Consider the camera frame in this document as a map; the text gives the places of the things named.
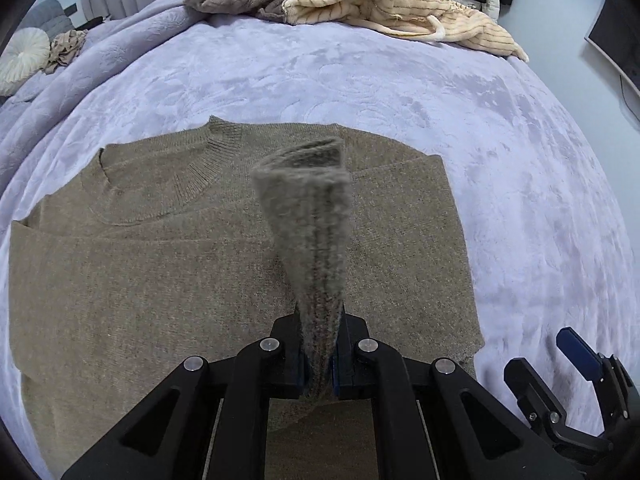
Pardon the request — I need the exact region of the round white pleated cushion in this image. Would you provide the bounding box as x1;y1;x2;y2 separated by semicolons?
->
0;27;51;97

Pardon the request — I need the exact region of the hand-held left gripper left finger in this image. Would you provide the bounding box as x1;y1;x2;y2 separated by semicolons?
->
60;313;306;480

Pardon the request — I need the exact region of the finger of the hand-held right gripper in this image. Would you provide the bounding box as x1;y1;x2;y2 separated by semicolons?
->
556;327;609;384
502;357;614;457

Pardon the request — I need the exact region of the grey cushion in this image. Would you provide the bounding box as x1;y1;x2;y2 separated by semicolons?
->
20;0;76;36

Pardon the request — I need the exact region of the computer monitor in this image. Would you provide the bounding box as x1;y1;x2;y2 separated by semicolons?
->
584;0;640;123

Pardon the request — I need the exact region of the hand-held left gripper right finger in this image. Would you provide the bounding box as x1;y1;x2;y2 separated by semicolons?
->
331;312;587;480

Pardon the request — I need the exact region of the brown knitted sweater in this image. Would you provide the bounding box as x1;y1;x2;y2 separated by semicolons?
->
7;115;485;480

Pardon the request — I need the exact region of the black monitor cable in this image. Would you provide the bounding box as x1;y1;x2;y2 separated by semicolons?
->
620;75;640;123

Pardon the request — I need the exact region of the cream striped fleece blanket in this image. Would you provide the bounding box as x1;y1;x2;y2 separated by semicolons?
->
282;0;530;64

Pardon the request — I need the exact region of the lavender plush bed blanket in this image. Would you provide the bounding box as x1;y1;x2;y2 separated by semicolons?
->
0;0;640;480

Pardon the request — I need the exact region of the crumpled beige cloth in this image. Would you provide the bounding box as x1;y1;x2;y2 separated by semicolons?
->
44;29;89;75

